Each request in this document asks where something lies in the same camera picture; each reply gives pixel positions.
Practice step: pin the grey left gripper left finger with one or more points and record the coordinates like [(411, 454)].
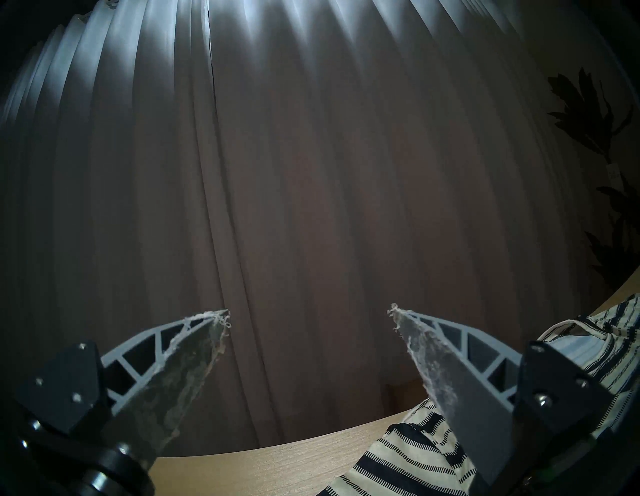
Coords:
[(165, 385)]

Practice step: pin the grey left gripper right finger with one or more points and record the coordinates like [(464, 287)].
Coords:
[(480, 400)]

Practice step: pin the black cream striped long-sleeve top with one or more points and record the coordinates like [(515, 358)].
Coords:
[(400, 460)]

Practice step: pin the tall dark leafy plant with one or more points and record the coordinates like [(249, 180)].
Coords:
[(590, 110)]

